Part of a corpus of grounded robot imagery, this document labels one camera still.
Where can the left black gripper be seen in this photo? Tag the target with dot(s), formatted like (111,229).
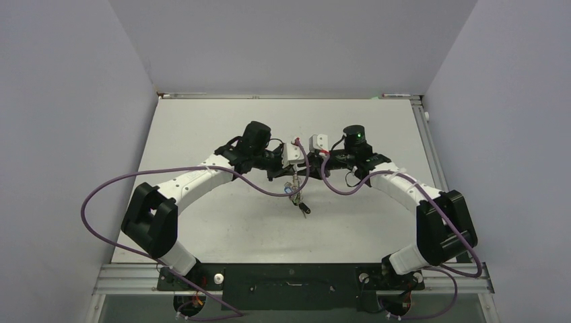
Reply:
(279,171)

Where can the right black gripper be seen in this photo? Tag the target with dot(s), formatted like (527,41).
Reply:
(315,165)

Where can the black key tag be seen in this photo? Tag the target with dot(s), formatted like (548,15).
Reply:
(304,208)

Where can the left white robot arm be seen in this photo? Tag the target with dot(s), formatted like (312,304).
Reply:
(151,219)

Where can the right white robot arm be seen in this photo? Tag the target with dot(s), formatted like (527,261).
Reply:
(443,225)

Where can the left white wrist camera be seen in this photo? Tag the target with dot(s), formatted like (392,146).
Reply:
(292,155)

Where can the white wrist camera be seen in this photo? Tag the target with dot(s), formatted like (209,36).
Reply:
(318,143)
(292,155)

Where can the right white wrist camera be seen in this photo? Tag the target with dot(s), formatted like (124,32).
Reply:
(318,143)

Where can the aluminium right rail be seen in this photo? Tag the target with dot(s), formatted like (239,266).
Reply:
(422,121)

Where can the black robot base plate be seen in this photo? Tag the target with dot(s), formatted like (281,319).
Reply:
(297,286)

